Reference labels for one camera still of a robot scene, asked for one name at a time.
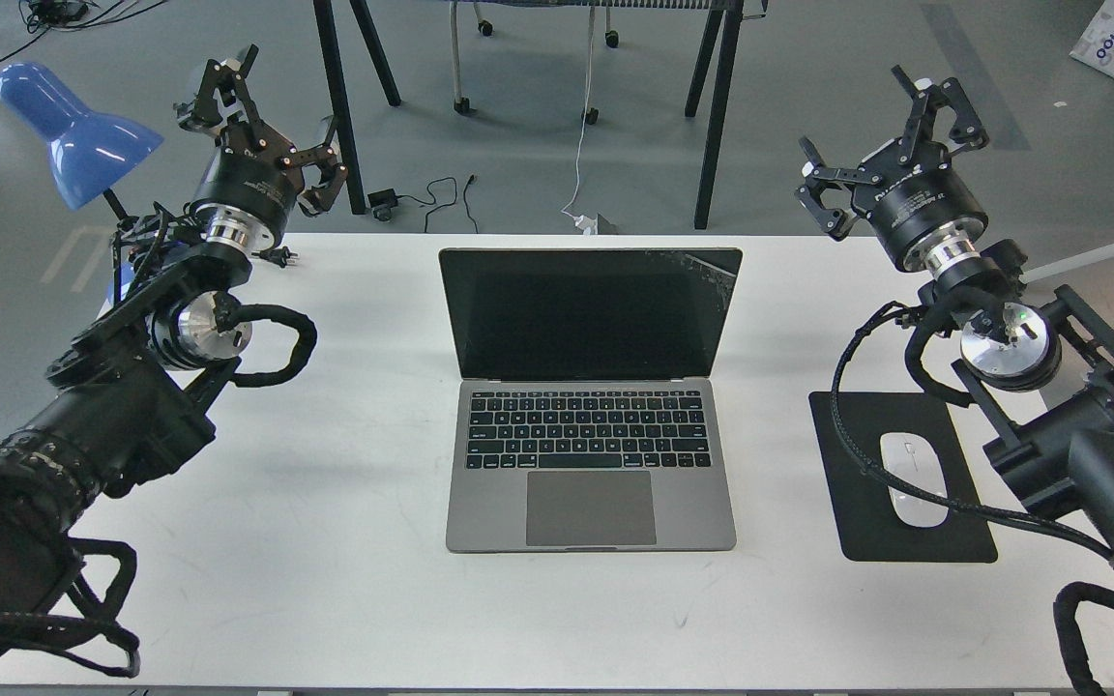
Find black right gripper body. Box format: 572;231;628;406
866;163;987;273

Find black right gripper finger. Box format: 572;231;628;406
892;65;990;173
795;136;889;242

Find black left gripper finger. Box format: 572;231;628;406
174;43;267;147
276;116;349;216

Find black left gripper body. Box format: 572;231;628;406
190;145;305;247

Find grey laptop computer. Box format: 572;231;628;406
438;247;743;552

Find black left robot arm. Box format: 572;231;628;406
0;45;348;678

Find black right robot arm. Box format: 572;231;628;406
795;66;1114;695

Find blue desk lamp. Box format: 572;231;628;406
0;62;163;220

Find white chair leg with caster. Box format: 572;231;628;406
1022;224;1114;284

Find white computer mouse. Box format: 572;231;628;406
879;431;948;529

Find black mouse pad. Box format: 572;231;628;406
807;391;998;563

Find black power adapter with cable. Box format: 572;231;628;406
367;173;481;234

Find black cables on floor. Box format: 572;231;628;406
0;0;172;94

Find black table frame background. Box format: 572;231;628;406
312;0;769;231

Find white charging cable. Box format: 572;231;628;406
561;0;606;235

